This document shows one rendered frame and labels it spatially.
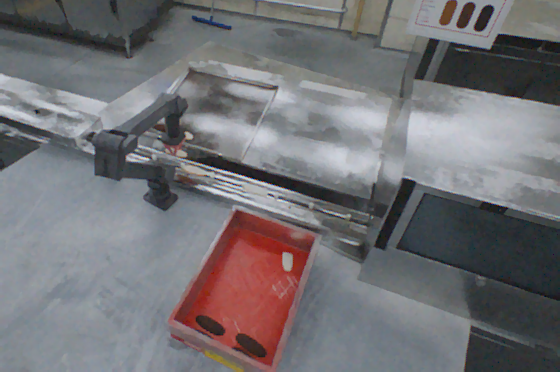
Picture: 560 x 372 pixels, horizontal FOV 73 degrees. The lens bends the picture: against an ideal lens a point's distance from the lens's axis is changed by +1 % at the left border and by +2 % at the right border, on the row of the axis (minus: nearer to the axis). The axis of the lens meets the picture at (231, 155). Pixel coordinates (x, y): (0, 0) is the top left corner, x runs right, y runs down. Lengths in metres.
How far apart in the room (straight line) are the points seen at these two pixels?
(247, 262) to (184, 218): 0.30
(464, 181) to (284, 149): 0.77
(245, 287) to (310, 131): 0.76
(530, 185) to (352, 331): 0.62
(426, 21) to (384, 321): 1.20
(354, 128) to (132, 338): 1.20
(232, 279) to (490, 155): 0.83
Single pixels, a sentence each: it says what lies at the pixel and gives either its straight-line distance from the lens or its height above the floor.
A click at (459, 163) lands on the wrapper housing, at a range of 1.12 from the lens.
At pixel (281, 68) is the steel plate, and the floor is 0.82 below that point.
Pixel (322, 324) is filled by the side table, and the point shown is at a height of 0.82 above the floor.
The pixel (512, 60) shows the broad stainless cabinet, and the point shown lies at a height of 0.87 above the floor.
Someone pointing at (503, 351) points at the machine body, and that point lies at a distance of 1.58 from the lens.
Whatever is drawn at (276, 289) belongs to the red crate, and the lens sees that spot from 1.29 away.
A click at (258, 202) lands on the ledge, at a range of 1.45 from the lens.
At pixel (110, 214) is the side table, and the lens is 1.53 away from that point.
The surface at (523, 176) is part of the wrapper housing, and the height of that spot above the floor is 1.30.
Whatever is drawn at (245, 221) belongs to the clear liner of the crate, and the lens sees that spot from 1.37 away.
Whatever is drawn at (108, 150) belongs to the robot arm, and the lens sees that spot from 1.09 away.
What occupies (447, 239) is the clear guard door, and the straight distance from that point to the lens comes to 1.16.
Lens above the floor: 1.95
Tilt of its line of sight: 42 degrees down
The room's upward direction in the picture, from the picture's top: 1 degrees clockwise
